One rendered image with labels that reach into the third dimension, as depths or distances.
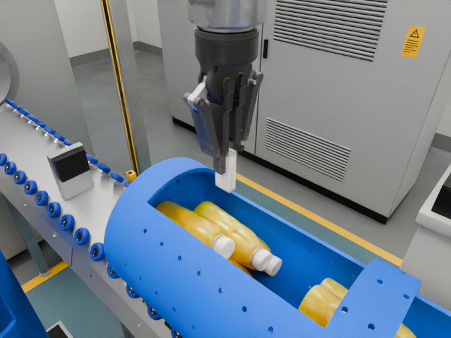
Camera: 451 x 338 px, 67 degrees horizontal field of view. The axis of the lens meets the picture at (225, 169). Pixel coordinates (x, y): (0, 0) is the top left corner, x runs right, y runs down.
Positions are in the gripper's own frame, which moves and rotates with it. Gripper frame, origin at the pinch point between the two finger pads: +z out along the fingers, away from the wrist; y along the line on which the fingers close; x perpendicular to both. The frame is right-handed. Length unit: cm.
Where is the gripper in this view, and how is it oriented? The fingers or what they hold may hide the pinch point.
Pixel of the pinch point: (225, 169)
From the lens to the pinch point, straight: 51.1
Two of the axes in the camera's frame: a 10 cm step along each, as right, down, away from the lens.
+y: -6.7, 4.2, -6.1
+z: -0.1, 8.2, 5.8
